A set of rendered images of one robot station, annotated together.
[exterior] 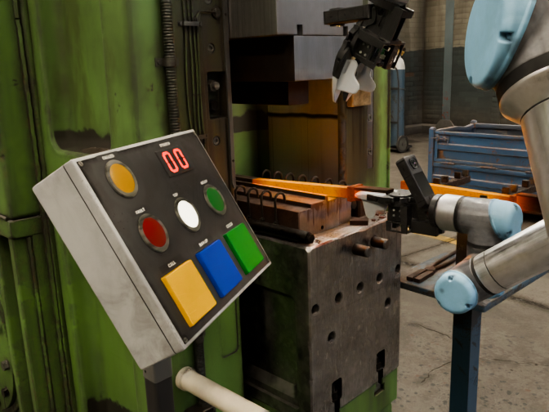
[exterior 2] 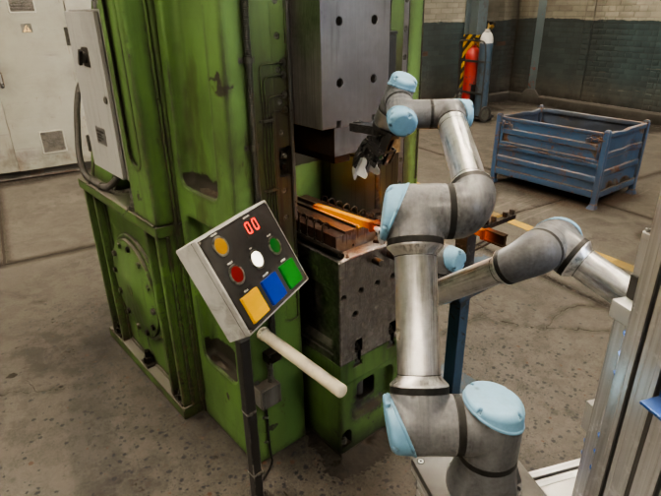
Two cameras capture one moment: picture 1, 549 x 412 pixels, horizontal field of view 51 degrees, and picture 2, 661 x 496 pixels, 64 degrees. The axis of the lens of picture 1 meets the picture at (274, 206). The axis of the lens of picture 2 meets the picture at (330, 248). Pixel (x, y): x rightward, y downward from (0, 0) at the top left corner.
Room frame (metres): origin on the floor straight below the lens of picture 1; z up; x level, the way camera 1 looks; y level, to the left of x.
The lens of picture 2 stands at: (-0.46, -0.19, 1.72)
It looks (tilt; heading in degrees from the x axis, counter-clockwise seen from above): 24 degrees down; 5
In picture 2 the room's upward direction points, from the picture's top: 1 degrees counter-clockwise
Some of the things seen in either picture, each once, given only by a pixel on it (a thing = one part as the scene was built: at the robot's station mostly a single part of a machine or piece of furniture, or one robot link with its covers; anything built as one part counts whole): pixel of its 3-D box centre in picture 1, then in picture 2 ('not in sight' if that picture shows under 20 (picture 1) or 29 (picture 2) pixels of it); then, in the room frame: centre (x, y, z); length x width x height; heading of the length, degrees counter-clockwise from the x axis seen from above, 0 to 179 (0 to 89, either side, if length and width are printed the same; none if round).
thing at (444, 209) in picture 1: (452, 212); not in sight; (1.14, -0.36, 1.00); 0.08 x 0.05 x 0.08; 136
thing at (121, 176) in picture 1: (122, 178); (220, 246); (0.77, 0.21, 1.16); 0.05 x 0.03 x 0.04; 136
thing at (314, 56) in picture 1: (258, 60); (317, 129); (1.49, 0.03, 1.32); 0.42 x 0.20 x 0.10; 46
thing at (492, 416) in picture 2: not in sight; (488, 422); (0.37, -0.42, 0.98); 0.13 x 0.12 x 0.14; 94
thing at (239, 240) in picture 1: (242, 248); (289, 274); (0.93, 0.06, 1.01); 0.07 x 0.05 x 0.07; 161
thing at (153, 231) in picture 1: (153, 232); (237, 274); (0.76, 0.17, 1.09); 0.05 x 0.03 x 0.04; 136
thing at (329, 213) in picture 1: (264, 201); (319, 220); (1.49, 0.03, 0.96); 0.42 x 0.20 x 0.09; 46
